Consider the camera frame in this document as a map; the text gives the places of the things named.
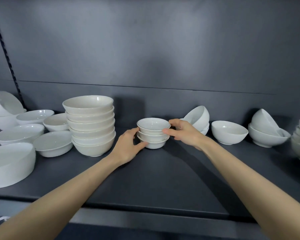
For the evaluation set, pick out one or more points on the person's right forearm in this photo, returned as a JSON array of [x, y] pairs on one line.
[[252, 187]]

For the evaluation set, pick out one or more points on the small dark-rimmed white bowl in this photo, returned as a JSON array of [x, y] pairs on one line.
[[152, 137], [153, 145], [153, 124]]

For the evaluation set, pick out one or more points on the person's right hand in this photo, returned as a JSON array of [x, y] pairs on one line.
[[190, 134]]

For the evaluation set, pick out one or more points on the large white bowl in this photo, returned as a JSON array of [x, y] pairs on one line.
[[11, 164]]

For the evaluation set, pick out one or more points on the stack of cream bowls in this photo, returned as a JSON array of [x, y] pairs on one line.
[[92, 127]]

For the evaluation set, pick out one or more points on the black slotted shelf upright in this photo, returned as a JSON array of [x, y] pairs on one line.
[[5, 51]]

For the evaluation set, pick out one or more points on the round white rice bowl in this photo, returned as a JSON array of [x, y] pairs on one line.
[[198, 116], [205, 131], [228, 132], [265, 139], [263, 121]]

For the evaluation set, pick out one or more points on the person's left forearm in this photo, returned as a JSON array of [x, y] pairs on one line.
[[60, 197]]

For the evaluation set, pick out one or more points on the person's right thumb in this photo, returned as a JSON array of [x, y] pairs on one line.
[[170, 133]]

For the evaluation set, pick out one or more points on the person's left thumb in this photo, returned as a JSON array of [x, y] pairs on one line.
[[140, 145]]

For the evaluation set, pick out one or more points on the person's left hand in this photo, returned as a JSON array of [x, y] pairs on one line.
[[123, 149]]

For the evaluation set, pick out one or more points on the deep white bowl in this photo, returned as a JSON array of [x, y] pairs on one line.
[[5, 103], [2, 121]]

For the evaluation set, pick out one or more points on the shallow white bowl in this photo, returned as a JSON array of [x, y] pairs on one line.
[[33, 117], [17, 133], [56, 122], [52, 143]]

